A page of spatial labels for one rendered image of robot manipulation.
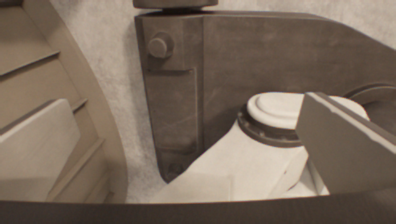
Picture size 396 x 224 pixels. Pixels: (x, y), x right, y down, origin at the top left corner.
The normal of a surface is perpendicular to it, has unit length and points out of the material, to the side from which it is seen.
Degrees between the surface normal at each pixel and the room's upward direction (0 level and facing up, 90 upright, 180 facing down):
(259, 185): 90
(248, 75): 0
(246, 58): 0
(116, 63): 0
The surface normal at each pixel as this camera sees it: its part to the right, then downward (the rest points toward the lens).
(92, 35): -0.18, 0.51
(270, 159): -0.02, -0.86
